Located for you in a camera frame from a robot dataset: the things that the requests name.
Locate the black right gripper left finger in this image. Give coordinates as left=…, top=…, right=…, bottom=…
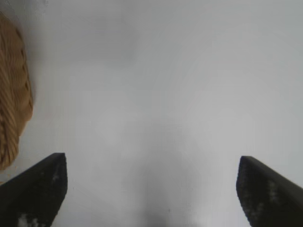
left=0, top=152, right=68, bottom=227

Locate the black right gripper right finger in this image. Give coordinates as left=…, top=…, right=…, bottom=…
left=236, top=155, right=303, bottom=227

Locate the brown woven wicker basket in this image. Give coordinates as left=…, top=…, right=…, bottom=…
left=0, top=11, right=34, bottom=171

